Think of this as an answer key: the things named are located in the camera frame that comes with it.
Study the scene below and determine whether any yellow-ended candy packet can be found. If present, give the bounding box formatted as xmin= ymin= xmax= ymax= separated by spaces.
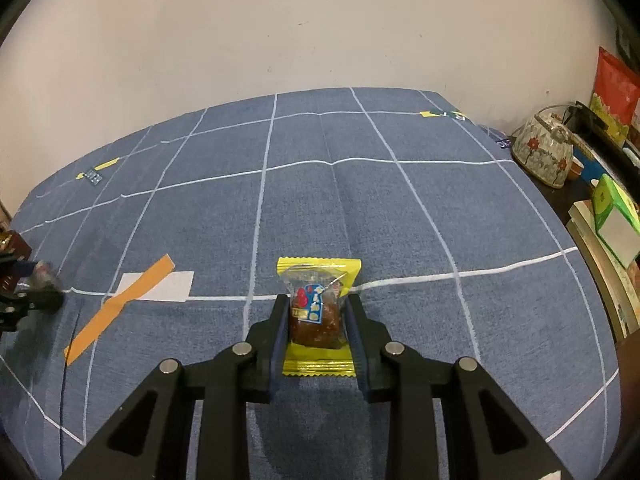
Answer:
xmin=277 ymin=256 xmax=363 ymax=378

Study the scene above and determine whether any black rack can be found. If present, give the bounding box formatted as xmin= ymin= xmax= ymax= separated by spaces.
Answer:
xmin=570 ymin=101 xmax=640 ymax=171

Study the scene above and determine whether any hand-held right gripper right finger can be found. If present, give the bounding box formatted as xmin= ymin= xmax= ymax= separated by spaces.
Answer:
xmin=345 ymin=294 xmax=576 ymax=480

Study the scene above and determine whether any red paper bag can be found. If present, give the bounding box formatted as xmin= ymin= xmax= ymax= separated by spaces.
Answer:
xmin=589 ymin=46 xmax=640 ymax=142

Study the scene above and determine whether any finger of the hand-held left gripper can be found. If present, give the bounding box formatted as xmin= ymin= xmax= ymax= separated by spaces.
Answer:
xmin=0 ymin=285 xmax=65 ymax=332

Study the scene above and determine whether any blue checked tablecloth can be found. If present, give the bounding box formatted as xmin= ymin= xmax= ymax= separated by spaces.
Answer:
xmin=0 ymin=87 xmax=623 ymax=480

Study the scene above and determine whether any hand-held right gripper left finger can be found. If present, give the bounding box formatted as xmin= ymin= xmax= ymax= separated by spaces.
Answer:
xmin=60 ymin=294 xmax=291 ymax=480

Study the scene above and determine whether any blue box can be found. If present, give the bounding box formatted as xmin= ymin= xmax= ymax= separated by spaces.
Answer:
xmin=572 ymin=144 xmax=610 ymax=182

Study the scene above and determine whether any floral ceramic pot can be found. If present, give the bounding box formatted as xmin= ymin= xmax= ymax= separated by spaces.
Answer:
xmin=511 ymin=105 xmax=576 ymax=190

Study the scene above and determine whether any green box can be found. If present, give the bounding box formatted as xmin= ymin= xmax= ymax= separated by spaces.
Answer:
xmin=592 ymin=174 xmax=640 ymax=268

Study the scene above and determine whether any stack of books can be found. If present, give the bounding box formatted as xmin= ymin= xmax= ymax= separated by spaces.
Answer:
xmin=566 ymin=200 xmax=640 ymax=341

